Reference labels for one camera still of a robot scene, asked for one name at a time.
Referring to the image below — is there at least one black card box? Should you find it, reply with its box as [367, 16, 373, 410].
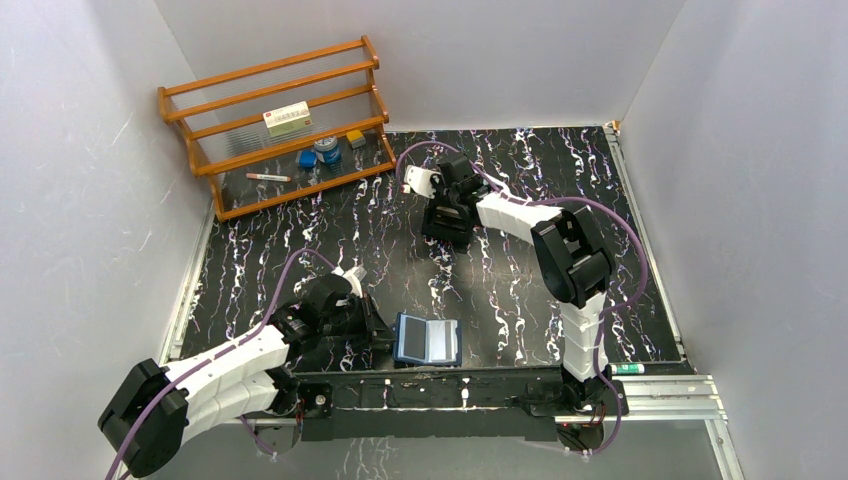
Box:
[421, 197, 475, 253]

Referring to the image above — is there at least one blue leather card holder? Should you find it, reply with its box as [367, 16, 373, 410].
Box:
[393, 313, 462, 367]

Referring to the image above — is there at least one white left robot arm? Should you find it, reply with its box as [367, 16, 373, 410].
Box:
[97, 271, 396, 479]

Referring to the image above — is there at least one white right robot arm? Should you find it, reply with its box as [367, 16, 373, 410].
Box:
[404, 154, 615, 414]

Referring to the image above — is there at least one yellow grey small block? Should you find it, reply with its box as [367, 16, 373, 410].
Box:
[346, 130, 366, 149]

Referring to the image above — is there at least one blue round tin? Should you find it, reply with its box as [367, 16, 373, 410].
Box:
[313, 136, 341, 165]

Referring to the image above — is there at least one blue small cap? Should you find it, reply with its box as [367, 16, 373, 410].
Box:
[297, 150, 318, 169]

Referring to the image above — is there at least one orange white marker pen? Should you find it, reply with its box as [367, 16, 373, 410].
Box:
[245, 173, 292, 183]

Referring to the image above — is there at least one white green small box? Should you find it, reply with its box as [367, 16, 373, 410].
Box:
[262, 101, 313, 138]

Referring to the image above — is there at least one orange wooden shelf rack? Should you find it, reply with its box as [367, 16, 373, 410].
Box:
[156, 36, 397, 222]

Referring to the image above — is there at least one green white marker pen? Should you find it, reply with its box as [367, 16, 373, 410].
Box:
[610, 363, 646, 375]

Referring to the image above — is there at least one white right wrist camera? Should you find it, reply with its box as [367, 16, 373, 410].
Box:
[402, 165, 441, 199]

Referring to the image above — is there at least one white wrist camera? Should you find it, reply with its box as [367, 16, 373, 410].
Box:
[402, 165, 441, 199]
[332, 265, 366, 297]

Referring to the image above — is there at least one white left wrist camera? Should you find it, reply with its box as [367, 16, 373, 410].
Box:
[332, 265, 366, 297]

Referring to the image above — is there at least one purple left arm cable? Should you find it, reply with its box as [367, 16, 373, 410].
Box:
[104, 248, 339, 480]

